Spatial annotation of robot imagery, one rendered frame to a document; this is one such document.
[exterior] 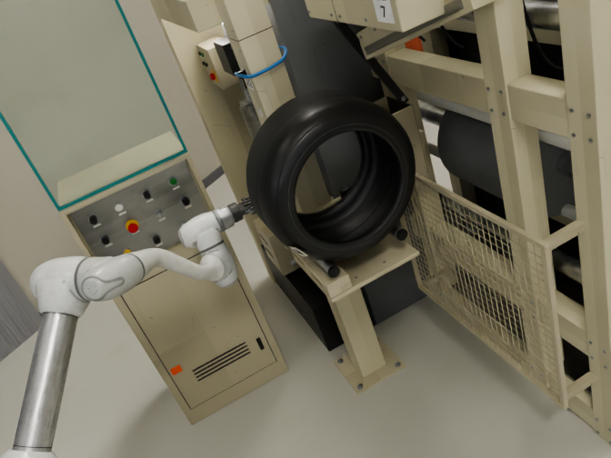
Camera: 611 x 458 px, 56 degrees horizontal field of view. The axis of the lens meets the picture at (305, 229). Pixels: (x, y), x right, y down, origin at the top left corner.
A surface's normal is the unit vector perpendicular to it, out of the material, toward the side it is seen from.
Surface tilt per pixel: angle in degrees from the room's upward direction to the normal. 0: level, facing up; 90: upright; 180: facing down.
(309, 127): 44
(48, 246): 90
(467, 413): 0
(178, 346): 90
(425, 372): 0
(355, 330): 90
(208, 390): 90
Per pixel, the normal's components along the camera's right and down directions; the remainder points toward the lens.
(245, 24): 0.39, 0.37
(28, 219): 0.78, 0.08
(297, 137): -0.22, -0.15
